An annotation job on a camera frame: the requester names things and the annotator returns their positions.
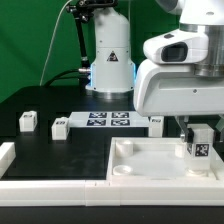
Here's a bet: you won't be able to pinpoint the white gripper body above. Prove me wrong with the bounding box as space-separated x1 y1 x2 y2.
133 60 224 117

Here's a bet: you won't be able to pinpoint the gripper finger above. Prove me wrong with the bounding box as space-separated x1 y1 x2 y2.
215 114 224 142
175 116 194 143

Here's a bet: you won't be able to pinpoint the white square tabletop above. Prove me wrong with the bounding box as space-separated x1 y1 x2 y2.
107 137 224 182

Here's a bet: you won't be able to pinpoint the white marker sheet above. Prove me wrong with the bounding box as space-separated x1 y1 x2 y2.
69 111 149 128

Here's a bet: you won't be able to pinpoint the white U-shaped fence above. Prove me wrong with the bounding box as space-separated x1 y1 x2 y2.
0 142 224 206

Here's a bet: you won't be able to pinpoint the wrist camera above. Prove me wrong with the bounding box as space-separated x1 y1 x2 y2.
143 29 209 64

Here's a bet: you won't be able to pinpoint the black cables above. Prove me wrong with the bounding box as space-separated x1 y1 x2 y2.
44 68 92 88

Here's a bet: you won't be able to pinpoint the black camera stand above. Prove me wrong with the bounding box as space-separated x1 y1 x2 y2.
65 0 118 88

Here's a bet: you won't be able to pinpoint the white cable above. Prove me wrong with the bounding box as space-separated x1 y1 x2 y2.
39 0 73 87

